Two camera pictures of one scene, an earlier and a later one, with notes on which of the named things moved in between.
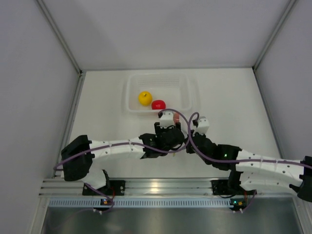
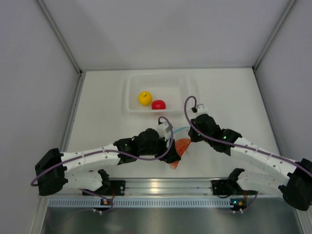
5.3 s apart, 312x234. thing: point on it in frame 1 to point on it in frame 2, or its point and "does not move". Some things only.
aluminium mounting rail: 143,186 does not move
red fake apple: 158,105 does not move
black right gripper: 189,149 to 193,137
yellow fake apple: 145,98 does not move
